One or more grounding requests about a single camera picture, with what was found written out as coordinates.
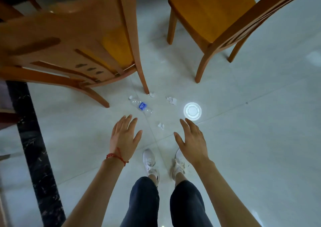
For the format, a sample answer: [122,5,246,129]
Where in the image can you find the person's right hand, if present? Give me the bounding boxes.
[173,118,210,166]

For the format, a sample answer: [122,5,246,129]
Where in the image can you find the person's left hand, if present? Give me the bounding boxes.
[109,114,143,162]

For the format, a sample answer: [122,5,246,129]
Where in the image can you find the blue label plastic bottle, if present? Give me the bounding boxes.
[128,95,154,117]

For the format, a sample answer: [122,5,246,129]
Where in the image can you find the orange wooden chair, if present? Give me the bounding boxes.
[0,0,150,108]
[167,0,321,84]

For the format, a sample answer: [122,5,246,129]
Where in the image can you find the person's left forearm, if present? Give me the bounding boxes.
[61,156,126,227]

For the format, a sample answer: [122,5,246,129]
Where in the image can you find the person's right forearm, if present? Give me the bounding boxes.
[194,159,262,227]

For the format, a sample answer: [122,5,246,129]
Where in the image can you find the person's left shoe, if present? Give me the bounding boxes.
[142,148,160,186]

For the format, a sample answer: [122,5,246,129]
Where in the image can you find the person's right leg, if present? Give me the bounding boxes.
[175,173,187,187]

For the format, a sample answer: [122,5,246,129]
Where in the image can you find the dark blue trousers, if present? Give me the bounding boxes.
[120,176,214,227]

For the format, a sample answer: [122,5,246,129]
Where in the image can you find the red string bracelet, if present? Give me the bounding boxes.
[106,148,129,166]

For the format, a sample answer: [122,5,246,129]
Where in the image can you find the reddish brown door frame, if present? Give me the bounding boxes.
[0,108,22,131]

